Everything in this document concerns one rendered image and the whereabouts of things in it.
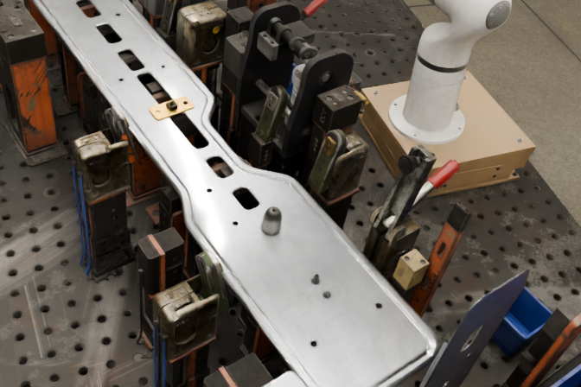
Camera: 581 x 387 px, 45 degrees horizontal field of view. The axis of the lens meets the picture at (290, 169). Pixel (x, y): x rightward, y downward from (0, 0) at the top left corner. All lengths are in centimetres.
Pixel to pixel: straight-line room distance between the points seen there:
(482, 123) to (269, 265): 86
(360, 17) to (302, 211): 115
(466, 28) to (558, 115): 190
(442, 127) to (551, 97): 176
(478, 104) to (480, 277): 49
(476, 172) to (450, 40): 36
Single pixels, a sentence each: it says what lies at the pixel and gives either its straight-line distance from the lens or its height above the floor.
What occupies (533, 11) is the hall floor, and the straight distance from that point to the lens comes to 406.
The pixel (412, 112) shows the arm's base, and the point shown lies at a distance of 173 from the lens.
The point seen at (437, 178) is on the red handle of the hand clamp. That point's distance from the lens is 117.
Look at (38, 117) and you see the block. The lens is 167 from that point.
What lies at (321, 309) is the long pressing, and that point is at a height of 100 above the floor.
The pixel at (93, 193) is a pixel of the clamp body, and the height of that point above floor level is 95.
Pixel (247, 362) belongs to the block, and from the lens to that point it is 108.
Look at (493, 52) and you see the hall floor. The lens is 362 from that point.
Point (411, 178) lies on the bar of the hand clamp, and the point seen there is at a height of 116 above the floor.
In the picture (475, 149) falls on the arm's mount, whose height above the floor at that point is 81.
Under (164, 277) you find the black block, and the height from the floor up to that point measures 92.
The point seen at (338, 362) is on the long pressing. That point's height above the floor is 100.
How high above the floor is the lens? 192
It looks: 45 degrees down
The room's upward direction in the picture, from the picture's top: 11 degrees clockwise
